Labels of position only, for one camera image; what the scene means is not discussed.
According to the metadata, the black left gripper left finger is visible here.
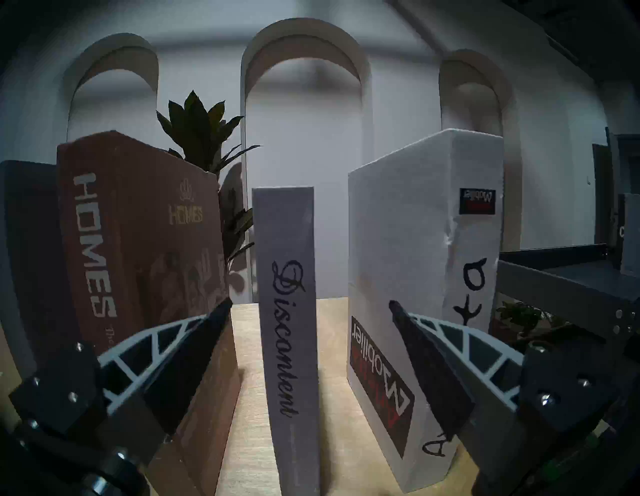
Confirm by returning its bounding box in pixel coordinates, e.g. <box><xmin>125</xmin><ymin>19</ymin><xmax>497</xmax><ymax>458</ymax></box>
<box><xmin>8</xmin><ymin>296</ymin><xmax>234</xmax><ymax>453</ymax></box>

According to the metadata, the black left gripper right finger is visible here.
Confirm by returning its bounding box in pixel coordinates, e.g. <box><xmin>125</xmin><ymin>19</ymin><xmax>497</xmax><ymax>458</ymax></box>
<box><xmin>388</xmin><ymin>299</ymin><xmax>616</xmax><ymax>483</ymax></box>

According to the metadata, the brown Homes book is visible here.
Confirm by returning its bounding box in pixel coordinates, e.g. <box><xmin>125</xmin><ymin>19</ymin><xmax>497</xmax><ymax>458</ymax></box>
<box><xmin>56</xmin><ymin>130</ymin><xmax>242</xmax><ymax>496</ymax></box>

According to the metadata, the grey Discontent book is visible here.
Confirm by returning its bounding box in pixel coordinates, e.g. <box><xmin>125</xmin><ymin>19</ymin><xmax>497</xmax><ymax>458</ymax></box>
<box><xmin>251</xmin><ymin>186</ymin><xmax>321</xmax><ymax>496</ymax></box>

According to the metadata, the grey ianra book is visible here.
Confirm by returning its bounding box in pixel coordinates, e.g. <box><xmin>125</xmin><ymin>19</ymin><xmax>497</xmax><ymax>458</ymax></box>
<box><xmin>623</xmin><ymin>193</ymin><xmax>640</xmax><ymax>278</ymax></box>

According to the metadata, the black metal shelf cart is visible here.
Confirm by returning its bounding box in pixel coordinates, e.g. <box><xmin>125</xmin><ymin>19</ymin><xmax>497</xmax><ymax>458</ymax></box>
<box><xmin>495</xmin><ymin>243</ymin><xmax>640</xmax><ymax>361</ymax></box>

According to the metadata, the small green floor plant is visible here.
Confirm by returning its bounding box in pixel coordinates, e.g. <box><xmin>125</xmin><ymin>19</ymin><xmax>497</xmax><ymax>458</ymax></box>
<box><xmin>495</xmin><ymin>301</ymin><xmax>553</xmax><ymax>343</ymax></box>

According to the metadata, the light wooden table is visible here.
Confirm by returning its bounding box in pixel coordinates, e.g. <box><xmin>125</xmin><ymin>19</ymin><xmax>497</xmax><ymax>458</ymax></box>
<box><xmin>0</xmin><ymin>296</ymin><xmax>481</xmax><ymax>496</ymax></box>

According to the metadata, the white Arietta book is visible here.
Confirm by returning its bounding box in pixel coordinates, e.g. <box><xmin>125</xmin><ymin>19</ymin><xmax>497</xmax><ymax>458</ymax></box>
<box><xmin>347</xmin><ymin>128</ymin><xmax>505</xmax><ymax>494</ymax></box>

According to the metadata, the grey Special Issue book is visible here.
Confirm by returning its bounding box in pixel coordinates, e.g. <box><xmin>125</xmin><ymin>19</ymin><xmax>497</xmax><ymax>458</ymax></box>
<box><xmin>0</xmin><ymin>160</ymin><xmax>81</xmax><ymax>386</ymax></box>

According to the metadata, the tall green potted plant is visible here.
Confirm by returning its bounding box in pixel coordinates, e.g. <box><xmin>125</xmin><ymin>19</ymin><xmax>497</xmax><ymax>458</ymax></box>
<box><xmin>156</xmin><ymin>90</ymin><xmax>262</xmax><ymax>296</ymax></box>

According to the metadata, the dark door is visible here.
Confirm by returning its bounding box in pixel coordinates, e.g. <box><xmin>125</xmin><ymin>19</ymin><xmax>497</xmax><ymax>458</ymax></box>
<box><xmin>591</xmin><ymin>131</ymin><xmax>640</xmax><ymax>247</ymax></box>

